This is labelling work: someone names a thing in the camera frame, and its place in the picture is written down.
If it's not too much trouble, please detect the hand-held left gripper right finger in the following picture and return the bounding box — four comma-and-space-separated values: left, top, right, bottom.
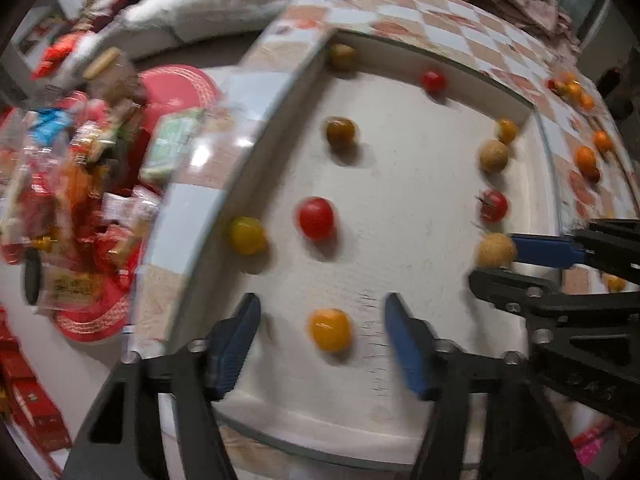
383, 291, 586, 480

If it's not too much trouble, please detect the red round mat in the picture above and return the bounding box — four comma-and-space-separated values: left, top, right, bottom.
125, 62, 223, 196
52, 280, 136, 343

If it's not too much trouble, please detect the white square tray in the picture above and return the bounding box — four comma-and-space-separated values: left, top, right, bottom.
167, 27, 571, 466

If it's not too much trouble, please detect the tan round longan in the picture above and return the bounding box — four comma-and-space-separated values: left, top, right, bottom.
479, 140, 510, 173
476, 232, 518, 270

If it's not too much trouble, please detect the white sofa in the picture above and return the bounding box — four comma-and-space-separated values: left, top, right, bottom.
75, 0, 341, 56

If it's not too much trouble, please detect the orange yellow cherry tomato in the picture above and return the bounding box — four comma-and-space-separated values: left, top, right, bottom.
307, 307, 352, 353

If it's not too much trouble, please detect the stack of red boxes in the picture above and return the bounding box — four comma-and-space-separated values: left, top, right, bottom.
0, 305, 73, 461

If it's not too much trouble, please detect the clear jar with gold lid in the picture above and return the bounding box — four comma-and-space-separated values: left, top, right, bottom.
82, 47, 146, 111

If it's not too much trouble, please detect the brownish green cherry tomato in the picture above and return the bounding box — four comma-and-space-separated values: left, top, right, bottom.
326, 116, 357, 150

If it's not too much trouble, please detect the checkered printed tablecloth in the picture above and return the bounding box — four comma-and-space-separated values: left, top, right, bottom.
120, 0, 640, 480

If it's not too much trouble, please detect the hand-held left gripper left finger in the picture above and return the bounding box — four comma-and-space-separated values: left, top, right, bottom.
62, 291, 262, 480

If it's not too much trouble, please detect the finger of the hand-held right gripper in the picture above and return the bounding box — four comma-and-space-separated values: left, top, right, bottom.
469, 266, 640, 317
510, 219, 640, 281

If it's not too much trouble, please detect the pile of snack packets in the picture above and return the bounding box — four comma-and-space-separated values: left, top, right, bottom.
0, 90, 166, 311

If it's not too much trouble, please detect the red cherry tomato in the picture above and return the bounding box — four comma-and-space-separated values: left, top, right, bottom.
296, 196, 336, 241
479, 189, 509, 223
420, 69, 447, 93

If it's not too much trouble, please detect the red snack bag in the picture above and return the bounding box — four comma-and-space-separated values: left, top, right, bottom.
32, 32, 83, 78

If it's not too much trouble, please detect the blue snack packet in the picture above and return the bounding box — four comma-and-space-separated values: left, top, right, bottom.
27, 110, 73, 146

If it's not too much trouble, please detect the clear jar with black lid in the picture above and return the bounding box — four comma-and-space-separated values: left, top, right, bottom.
22, 247, 101, 311

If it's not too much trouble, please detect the olive tomato in tray corner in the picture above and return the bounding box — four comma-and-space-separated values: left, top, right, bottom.
327, 42, 358, 73

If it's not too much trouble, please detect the green wet wipes pack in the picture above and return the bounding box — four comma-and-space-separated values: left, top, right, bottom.
139, 110, 206, 186

